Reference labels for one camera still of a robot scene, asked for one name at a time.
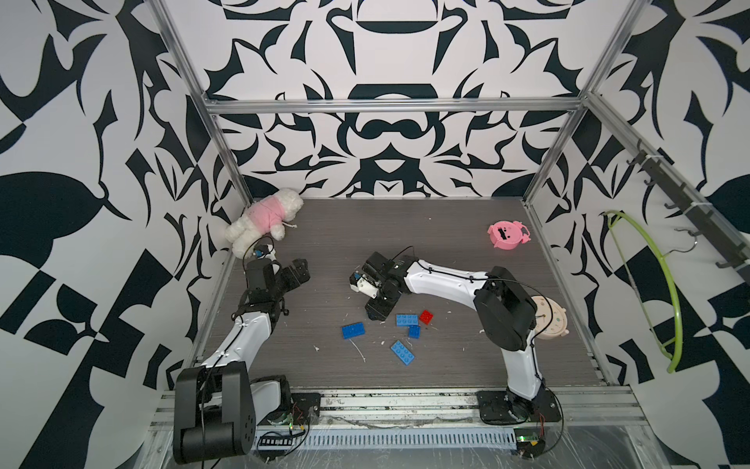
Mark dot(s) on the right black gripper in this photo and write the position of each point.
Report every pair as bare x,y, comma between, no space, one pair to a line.
374,309

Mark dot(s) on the beige round clock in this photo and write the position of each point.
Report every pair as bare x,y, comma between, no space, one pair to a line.
551,319

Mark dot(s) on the white plush toy pink shirt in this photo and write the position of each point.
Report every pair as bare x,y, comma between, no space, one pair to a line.
269,216

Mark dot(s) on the small blue lego brick lower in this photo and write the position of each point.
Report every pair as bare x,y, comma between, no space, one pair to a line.
413,332

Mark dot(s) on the white vented cable duct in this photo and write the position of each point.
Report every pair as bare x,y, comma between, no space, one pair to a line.
403,438

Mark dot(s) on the red lego brick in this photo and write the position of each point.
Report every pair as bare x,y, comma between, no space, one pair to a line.
426,317

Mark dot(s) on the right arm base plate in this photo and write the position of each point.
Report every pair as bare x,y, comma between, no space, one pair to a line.
504,408

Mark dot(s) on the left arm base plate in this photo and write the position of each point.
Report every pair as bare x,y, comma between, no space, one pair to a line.
300,409

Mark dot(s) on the pink pig alarm clock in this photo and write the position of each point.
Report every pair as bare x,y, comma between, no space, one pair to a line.
507,235

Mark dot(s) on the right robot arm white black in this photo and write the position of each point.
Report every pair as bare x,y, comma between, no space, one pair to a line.
505,309

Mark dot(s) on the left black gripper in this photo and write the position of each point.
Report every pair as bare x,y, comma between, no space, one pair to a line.
291,276

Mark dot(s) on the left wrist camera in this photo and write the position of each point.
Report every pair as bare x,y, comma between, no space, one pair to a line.
262,251

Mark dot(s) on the light blue long lego brick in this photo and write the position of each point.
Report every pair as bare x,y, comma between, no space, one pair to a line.
402,353

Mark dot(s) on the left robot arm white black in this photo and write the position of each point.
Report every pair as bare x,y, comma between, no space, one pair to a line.
217,406

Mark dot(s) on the black wall hook rack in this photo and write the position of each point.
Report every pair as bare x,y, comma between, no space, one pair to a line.
684,200

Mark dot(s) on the dark blue long lego brick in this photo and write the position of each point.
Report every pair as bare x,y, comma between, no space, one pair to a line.
353,330

